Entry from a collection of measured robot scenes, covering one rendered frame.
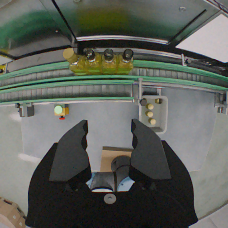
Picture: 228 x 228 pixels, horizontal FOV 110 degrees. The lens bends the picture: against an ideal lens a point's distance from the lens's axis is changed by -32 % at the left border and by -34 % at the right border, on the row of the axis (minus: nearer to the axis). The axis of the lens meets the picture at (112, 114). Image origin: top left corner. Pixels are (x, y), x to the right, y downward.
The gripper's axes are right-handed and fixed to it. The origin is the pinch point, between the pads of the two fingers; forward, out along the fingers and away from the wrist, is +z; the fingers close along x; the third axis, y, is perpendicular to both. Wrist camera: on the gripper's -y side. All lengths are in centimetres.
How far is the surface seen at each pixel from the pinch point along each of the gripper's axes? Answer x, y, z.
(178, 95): 47, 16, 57
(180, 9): 19.8, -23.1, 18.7
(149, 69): 21, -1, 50
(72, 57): -10.4, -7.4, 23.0
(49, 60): -34, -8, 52
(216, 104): 76, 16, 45
